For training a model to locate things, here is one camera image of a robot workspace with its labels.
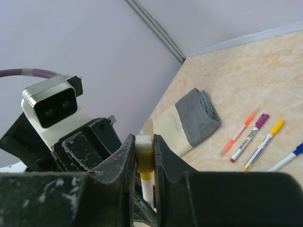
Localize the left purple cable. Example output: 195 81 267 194
0 68 71 80

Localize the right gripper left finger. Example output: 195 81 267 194
90 134 135 227

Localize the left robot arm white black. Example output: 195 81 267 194
0 114 122 172

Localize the magenta marker pen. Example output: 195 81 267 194
230 113 270 163

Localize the white pen dark tip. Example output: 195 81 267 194
135 135 156 211

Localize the folded grey beige cloth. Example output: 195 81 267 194
142 88 221 157

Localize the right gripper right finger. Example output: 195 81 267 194
154 135 201 227

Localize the orange pen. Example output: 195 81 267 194
220 109 259 156

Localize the white pen blue end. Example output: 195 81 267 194
268 143 303 172

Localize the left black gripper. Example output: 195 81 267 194
52 115 122 172

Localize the white pen yellow end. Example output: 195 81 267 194
242 119 285 172

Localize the aluminium frame rail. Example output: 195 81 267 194
125 0 186 64

